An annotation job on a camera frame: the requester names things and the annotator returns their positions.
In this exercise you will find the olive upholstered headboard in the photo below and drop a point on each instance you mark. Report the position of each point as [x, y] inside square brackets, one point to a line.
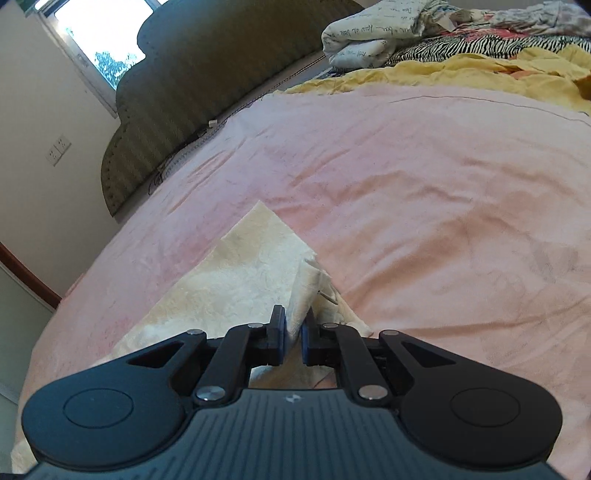
[194, 83]

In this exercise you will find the zebra striped cloth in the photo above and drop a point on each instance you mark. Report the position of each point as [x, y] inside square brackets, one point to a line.
[461, 47]

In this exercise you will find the window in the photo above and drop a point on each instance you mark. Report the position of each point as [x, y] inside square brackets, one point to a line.
[92, 27]

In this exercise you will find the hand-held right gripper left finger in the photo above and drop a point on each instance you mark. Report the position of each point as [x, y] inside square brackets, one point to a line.
[280, 339]

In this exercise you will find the floral printed cloth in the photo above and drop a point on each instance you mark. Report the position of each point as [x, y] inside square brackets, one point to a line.
[485, 33]

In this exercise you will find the cream textured pants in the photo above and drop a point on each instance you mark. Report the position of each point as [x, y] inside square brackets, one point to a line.
[240, 277]

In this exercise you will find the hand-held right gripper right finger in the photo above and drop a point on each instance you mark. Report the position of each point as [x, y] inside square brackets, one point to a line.
[304, 342]

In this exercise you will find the white wall socket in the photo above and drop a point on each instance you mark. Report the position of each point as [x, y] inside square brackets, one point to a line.
[58, 150]

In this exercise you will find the brown wooden door frame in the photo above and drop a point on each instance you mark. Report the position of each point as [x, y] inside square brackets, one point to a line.
[27, 277]

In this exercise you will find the frosted glass door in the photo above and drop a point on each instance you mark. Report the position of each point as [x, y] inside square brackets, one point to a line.
[16, 323]

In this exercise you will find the white mattress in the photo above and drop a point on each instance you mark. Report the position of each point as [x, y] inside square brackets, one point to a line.
[286, 74]

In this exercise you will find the white script-printed quilt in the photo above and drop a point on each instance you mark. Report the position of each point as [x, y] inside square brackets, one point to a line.
[360, 41]

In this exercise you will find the pink fleece blanket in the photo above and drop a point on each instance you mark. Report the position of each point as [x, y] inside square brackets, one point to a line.
[415, 207]

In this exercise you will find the grey patterned cloth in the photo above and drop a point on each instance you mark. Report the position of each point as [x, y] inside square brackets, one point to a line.
[545, 18]

